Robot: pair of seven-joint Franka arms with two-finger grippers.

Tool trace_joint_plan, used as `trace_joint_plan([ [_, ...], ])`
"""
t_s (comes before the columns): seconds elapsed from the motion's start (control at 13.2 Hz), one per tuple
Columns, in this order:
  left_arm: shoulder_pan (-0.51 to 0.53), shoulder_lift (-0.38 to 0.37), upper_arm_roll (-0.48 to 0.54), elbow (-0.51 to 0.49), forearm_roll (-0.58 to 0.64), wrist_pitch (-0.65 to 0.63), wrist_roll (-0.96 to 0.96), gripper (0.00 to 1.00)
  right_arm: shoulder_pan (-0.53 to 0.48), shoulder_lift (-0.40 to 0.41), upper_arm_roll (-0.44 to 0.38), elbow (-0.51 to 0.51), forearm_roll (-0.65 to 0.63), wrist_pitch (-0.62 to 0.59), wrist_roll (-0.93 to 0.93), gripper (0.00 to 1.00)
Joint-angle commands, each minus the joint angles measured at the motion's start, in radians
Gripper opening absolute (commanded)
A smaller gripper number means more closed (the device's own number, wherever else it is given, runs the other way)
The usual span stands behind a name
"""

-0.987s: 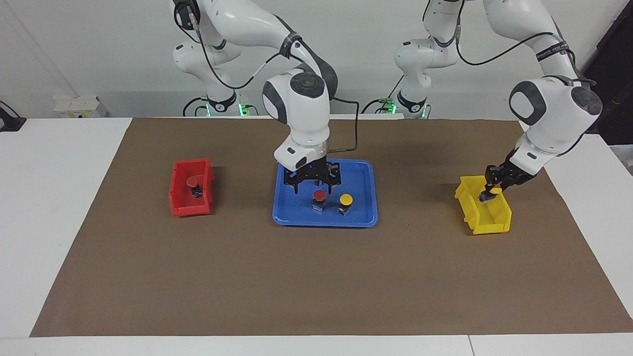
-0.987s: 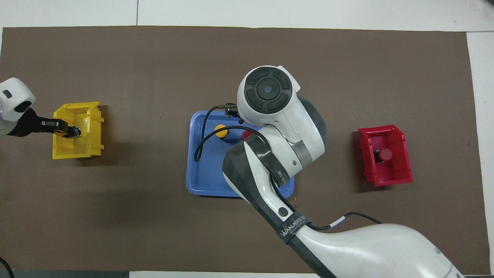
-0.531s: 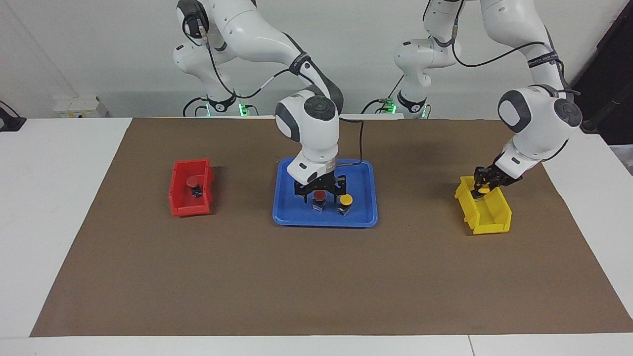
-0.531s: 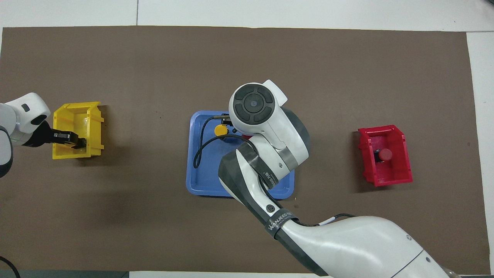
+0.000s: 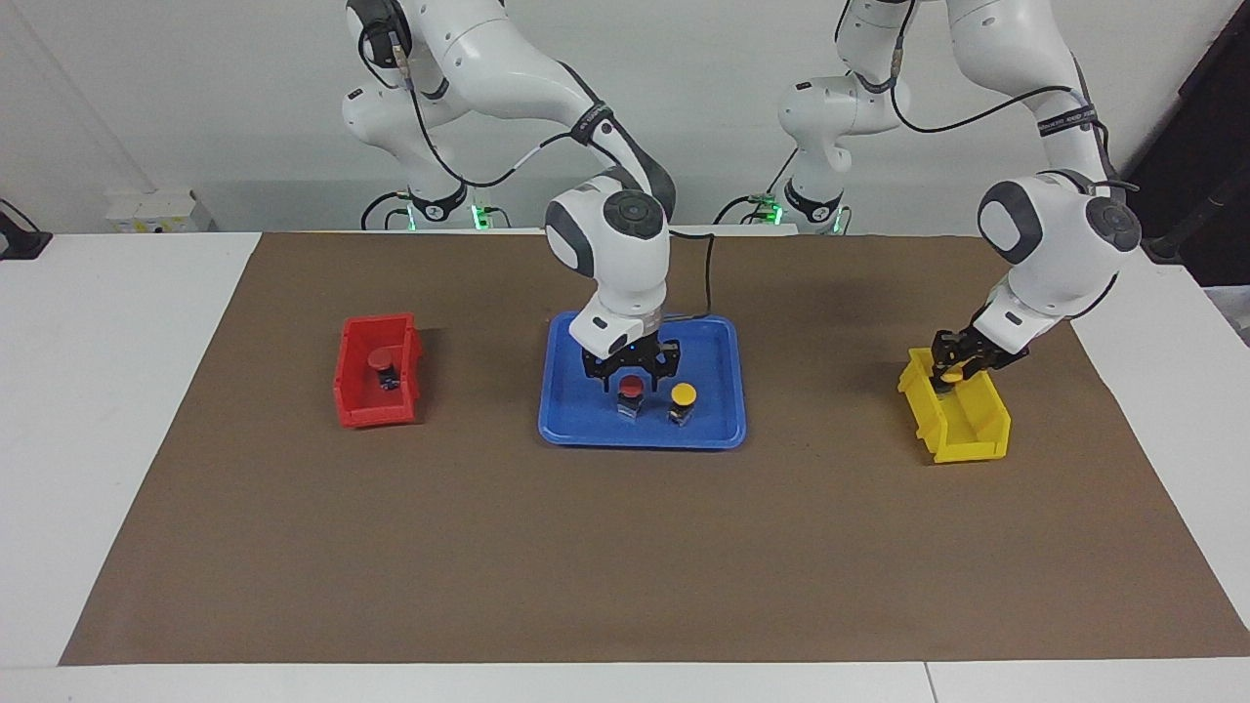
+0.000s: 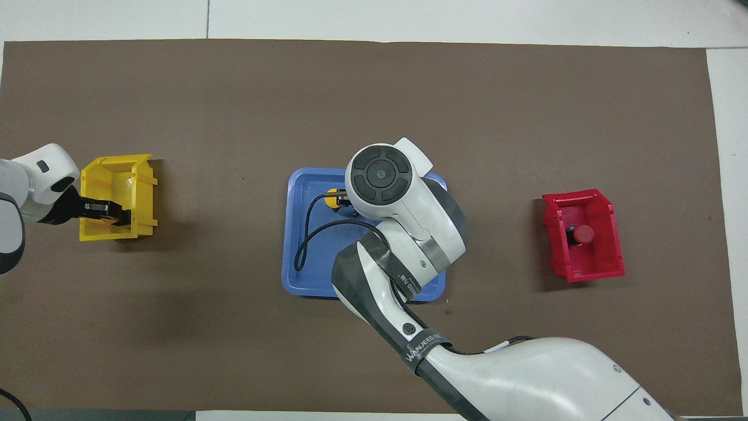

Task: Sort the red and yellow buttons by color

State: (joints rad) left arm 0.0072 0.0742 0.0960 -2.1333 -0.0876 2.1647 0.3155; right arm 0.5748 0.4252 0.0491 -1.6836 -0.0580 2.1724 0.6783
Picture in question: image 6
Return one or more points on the yellow push button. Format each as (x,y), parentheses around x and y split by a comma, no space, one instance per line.
(331,200)

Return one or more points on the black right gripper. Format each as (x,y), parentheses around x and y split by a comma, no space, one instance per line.
(346,206)

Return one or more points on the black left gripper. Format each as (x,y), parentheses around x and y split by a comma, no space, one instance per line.
(73,209)

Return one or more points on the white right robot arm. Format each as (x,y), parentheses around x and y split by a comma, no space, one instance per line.
(409,222)

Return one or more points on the red plastic bin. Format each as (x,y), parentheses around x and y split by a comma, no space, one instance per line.
(602,257)

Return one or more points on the yellow plastic bin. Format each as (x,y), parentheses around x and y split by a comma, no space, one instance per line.
(111,178)

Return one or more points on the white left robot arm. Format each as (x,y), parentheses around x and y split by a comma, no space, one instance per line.
(35,175)

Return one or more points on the brown paper mat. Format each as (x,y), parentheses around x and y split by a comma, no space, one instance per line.
(374,105)

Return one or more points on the red push button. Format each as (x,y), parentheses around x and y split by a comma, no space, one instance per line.
(583,234)

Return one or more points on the blue plastic tray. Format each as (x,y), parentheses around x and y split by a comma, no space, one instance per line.
(318,275)

